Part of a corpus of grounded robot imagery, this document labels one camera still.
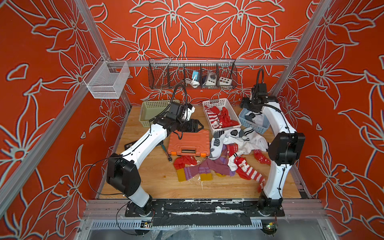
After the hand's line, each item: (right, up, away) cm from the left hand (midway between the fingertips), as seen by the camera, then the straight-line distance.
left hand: (199, 125), depth 79 cm
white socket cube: (+8, +29, +12) cm, 32 cm away
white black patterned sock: (+45, +4, +28) cm, 53 cm away
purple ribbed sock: (+11, -24, +7) cm, 27 cm away
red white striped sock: (+13, +1, +24) cm, 27 cm away
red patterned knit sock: (+22, -15, +13) cm, 30 cm away
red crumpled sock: (-11, -22, +9) cm, 26 cm away
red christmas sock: (+19, +5, +24) cm, 31 cm away
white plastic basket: (+18, +16, +38) cm, 46 cm away
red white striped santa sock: (+26, -26, +5) cm, 37 cm away
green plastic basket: (-38, +11, +38) cm, 55 cm away
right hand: (+28, +14, +14) cm, 35 cm away
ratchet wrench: (-18, -20, +13) cm, 30 cm away
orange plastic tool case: (-1, -12, +15) cm, 20 cm away
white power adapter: (-3, +24, +6) cm, 25 cm away
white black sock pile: (+32, -10, +17) cm, 37 cm away
